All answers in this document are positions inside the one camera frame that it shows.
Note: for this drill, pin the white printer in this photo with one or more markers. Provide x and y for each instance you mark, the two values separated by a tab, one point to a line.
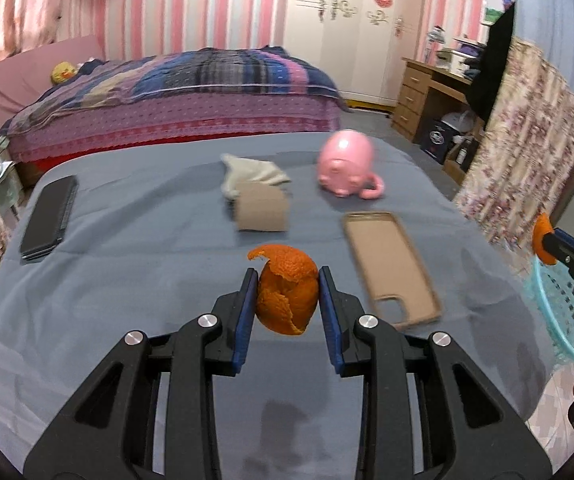
454	60

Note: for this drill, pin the white plastic bag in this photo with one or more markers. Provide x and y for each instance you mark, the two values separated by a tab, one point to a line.
459	121

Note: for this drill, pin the striped purple quilt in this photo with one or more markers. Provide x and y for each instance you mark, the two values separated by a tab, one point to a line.
217	75

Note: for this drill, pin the pink bed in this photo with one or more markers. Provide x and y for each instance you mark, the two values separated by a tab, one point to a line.
27	65

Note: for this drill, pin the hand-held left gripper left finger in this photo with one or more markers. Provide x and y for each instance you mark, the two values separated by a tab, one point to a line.
244	320

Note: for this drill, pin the black bag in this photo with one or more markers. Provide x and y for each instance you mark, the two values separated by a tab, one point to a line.
436	140

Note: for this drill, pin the white wardrobe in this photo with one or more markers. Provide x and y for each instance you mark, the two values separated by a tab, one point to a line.
352	50

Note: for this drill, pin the wooden desk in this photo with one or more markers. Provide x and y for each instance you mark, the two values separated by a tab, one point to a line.
414	95

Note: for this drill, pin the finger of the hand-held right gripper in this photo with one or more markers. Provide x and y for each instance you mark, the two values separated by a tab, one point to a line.
572	241
552	249

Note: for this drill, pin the orange peel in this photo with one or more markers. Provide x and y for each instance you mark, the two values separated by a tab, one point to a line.
287	292
539	230

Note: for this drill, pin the tan phone case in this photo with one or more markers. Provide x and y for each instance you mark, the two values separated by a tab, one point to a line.
392	270

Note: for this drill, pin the black hanging garment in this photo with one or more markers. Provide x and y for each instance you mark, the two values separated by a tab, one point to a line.
492	70

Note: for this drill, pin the teal plastic basket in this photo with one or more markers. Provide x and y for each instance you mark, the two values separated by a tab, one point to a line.
562	320

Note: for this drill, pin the yellow plush toy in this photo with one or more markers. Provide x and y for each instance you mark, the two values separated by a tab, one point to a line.
62	73

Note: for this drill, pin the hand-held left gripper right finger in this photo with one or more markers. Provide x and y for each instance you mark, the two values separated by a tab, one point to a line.
329	320

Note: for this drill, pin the pink pig mug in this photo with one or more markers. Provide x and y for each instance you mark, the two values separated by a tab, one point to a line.
344	165

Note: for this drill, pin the black smartphone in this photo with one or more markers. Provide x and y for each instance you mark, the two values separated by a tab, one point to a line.
47	220

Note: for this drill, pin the crumpled white tissue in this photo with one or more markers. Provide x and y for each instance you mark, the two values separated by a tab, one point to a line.
252	172

